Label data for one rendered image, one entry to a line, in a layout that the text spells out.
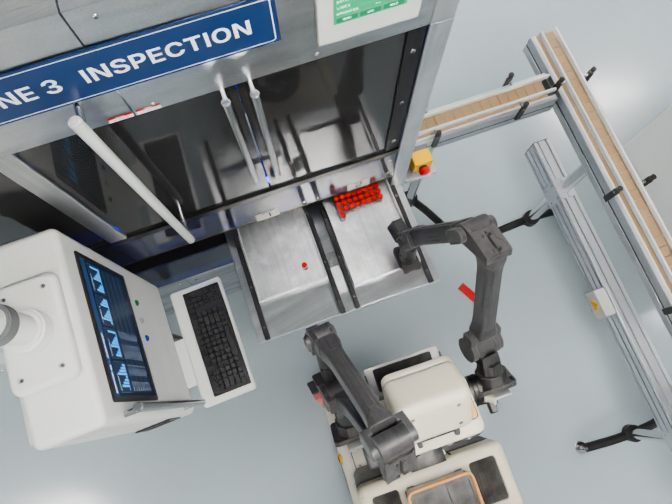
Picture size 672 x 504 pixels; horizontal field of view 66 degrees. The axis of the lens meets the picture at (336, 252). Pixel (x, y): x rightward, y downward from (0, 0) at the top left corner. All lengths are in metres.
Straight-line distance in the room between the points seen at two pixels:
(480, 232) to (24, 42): 0.99
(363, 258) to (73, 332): 1.03
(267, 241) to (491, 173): 1.58
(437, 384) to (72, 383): 0.87
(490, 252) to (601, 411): 1.88
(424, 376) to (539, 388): 1.56
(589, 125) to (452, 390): 1.25
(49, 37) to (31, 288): 0.62
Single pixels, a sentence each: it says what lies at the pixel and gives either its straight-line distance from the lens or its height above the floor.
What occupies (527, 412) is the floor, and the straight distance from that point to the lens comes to 2.91.
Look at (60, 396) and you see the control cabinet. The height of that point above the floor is 1.55.
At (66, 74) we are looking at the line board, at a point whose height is 1.98.
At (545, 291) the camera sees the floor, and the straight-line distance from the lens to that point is 3.01.
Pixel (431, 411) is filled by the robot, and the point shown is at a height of 1.38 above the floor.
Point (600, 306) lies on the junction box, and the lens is 2.50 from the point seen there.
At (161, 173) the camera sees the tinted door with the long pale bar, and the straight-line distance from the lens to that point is 1.42.
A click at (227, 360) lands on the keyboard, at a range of 1.97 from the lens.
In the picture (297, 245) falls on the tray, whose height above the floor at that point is 0.88.
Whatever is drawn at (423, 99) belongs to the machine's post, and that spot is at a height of 1.48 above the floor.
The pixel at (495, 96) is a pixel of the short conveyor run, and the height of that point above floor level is 0.93.
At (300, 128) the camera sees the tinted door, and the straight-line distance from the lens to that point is 1.40.
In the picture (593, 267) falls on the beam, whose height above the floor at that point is 0.54.
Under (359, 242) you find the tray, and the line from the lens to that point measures 1.95.
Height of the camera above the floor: 2.75
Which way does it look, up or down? 75 degrees down
